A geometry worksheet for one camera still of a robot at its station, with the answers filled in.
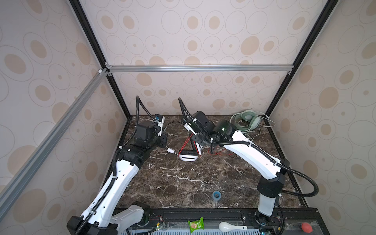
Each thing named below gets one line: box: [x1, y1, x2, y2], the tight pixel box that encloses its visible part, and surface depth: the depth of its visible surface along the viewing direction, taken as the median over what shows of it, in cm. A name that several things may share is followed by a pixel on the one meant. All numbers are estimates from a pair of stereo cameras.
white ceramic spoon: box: [218, 221, 248, 233], surface depth 72 cm
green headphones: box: [234, 109, 261, 133], surface depth 115 cm
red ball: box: [301, 222, 313, 234], surface depth 70 cm
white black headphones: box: [178, 133, 203, 162], surface depth 70 cm
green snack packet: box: [187, 216, 205, 234], surface depth 71 cm
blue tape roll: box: [212, 190, 222, 201], surface depth 82 cm
